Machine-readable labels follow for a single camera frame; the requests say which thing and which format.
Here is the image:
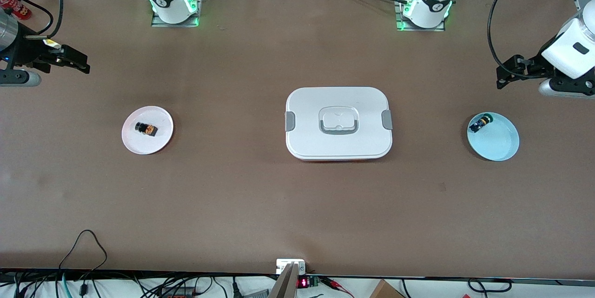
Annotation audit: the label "pink round plate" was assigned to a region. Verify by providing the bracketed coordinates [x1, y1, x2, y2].
[121, 106, 174, 155]

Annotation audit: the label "thin black looped cable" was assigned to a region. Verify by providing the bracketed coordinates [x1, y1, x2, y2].
[58, 229, 108, 285]

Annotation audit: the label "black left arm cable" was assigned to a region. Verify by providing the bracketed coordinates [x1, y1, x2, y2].
[487, 0, 530, 78]

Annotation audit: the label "black coiled cable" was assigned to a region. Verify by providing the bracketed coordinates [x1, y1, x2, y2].
[467, 278, 513, 293]

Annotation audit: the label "red clip lead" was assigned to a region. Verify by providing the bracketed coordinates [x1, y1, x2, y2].
[321, 277, 355, 298]

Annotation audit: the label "orange push button switch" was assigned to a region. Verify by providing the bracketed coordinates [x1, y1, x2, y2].
[135, 122, 159, 137]

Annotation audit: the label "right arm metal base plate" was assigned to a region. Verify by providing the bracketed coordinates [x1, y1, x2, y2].
[151, 0, 204, 28]

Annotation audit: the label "small white device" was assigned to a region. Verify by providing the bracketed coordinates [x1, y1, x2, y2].
[276, 259, 306, 275]

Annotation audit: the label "red drink can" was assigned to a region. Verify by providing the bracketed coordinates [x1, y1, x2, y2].
[0, 0, 33, 20]

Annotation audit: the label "brown cardboard box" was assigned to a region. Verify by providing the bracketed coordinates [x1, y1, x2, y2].
[370, 279, 405, 298]

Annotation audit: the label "grey metal bar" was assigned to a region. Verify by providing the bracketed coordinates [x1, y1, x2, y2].
[269, 263, 300, 298]

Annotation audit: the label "white lidded box grey latches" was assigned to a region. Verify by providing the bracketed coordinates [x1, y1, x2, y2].
[284, 86, 393, 162]

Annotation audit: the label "light blue round plate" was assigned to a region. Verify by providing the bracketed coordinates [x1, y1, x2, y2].
[467, 112, 520, 162]

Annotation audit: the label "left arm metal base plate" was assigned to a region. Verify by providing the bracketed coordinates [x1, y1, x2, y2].
[394, 0, 446, 32]

